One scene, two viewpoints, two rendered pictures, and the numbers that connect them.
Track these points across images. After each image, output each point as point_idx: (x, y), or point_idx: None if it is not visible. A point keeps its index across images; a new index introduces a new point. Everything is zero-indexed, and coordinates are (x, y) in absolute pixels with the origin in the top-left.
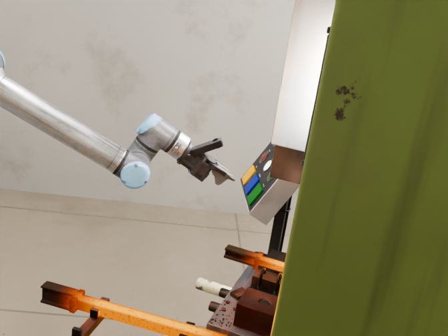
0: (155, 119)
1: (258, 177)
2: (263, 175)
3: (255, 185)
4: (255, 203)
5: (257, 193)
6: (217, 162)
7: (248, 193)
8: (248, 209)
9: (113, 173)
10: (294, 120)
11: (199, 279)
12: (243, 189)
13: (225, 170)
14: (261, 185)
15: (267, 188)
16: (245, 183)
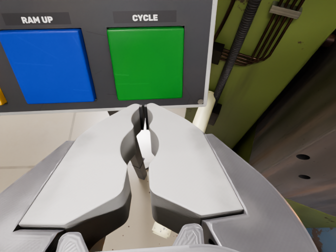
0: None
1: (39, 29)
2: (69, 0)
3: (86, 57)
4: (196, 74)
5: (165, 55)
6: (52, 210)
7: (94, 93)
8: (178, 106)
9: None
10: None
11: (162, 233)
12: (17, 112)
13: (167, 141)
14: (133, 27)
15: (199, 3)
16: (0, 98)
